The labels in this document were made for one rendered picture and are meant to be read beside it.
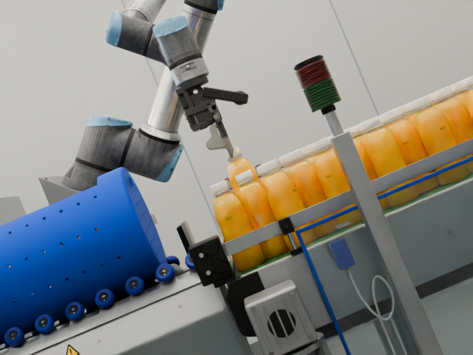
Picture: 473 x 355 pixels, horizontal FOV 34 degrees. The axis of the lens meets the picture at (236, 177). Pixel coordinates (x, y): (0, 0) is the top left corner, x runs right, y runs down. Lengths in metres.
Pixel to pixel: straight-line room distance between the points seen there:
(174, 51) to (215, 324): 0.67
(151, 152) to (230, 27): 2.19
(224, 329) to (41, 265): 0.44
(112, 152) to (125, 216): 0.92
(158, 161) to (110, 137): 0.18
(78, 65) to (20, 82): 0.36
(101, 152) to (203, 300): 1.02
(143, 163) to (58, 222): 0.90
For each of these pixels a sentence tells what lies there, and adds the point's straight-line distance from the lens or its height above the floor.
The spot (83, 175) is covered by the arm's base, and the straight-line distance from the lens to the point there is 2.68.
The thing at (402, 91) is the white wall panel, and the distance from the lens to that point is 4.78.
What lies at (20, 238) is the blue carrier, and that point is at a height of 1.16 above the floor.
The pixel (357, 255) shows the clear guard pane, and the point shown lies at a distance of 1.65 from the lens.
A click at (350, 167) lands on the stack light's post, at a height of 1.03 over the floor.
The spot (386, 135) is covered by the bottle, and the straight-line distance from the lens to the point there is 1.78.
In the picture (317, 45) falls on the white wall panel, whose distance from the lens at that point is 4.74.
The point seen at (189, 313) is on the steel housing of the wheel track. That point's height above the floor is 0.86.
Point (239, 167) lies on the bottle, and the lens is 1.92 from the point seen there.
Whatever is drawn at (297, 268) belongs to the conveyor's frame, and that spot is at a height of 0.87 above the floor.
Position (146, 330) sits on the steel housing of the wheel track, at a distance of 1.80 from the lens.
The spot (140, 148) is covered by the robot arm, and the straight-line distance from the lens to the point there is 2.67.
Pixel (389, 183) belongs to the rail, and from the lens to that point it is 1.72.
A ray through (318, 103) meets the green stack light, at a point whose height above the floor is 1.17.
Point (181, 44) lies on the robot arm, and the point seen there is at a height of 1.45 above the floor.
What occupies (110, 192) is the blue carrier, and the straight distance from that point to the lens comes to 1.81.
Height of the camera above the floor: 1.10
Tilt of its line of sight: level
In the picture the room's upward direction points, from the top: 23 degrees counter-clockwise
